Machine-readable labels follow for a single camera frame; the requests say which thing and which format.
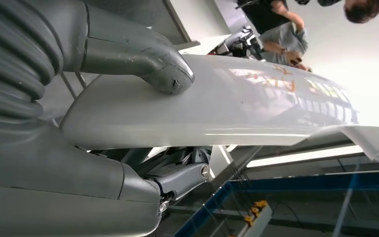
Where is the white strip with yellow clips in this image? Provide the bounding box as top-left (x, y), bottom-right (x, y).
top-left (228, 200), bottom-right (274, 237)

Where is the person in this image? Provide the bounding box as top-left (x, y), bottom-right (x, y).
top-left (296, 0), bottom-right (379, 25)
top-left (236, 0), bottom-right (312, 72)

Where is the white light bar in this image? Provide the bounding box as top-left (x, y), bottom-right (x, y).
top-left (246, 145), bottom-right (364, 169)

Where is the black machine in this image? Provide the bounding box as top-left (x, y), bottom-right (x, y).
top-left (209, 28), bottom-right (265, 62)

